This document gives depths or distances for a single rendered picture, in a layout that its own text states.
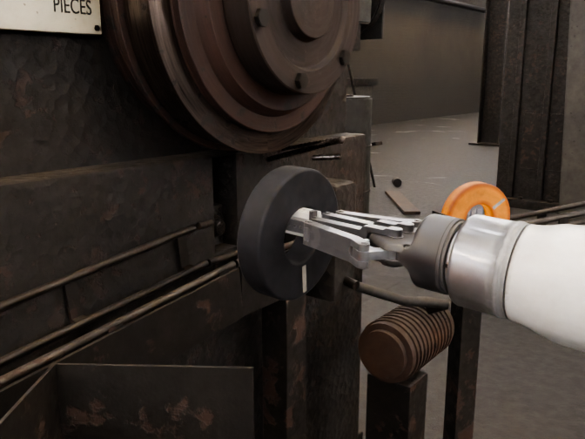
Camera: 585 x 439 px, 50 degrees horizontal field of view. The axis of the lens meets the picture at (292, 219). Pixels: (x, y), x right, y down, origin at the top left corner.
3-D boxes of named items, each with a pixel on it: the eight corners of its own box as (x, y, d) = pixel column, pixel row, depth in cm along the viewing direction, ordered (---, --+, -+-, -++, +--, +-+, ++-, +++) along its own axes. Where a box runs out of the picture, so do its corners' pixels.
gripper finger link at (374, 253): (419, 263, 62) (394, 277, 58) (373, 253, 65) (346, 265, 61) (420, 239, 61) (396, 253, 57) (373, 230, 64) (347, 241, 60)
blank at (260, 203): (229, 183, 65) (253, 188, 63) (316, 151, 76) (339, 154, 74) (239, 315, 70) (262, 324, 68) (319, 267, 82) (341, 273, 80)
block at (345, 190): (292, 293, 130) (292, 179, 125) (313, 284, 137) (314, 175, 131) (334, 305, 124) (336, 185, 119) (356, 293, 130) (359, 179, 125)
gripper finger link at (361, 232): (402, 265, 64) (396, 268, 63) (311, 243, 70) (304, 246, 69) (406, 227, 63) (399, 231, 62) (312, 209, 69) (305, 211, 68)
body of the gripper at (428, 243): (438, 307, 58) (353, 283, 63) (473, 283, 64) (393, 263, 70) (447, 229, 56) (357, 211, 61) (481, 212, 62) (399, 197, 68)
